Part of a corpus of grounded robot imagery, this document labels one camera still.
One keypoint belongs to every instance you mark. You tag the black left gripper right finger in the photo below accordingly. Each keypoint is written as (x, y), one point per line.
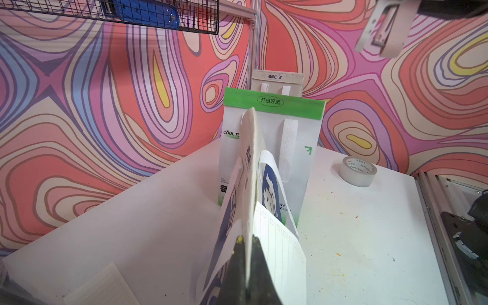
(261, 289)

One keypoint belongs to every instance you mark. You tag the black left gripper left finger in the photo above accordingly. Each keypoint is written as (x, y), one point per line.
(233, 290)

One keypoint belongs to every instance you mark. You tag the blue white paper bag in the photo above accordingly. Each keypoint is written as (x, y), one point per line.
(254, 179)

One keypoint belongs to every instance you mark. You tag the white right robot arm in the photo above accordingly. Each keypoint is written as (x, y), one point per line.
(472, 240)

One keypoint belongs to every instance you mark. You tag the white tape roll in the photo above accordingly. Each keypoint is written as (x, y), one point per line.
(357, 172)

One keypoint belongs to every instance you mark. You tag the green white paper bag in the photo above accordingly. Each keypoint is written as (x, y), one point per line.
(291, 127)

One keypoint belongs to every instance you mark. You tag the dark blue paper bag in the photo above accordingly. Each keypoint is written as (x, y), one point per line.
(275, 82)

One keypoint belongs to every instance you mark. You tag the blue stapler in basket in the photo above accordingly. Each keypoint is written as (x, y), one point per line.
(148, 13)

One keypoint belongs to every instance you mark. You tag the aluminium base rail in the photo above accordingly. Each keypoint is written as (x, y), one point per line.
(445, 194)

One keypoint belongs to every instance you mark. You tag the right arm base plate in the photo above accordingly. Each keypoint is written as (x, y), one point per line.
(476, 278)

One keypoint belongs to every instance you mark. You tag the black wire basket back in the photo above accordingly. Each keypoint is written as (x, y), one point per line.
(195, 16)

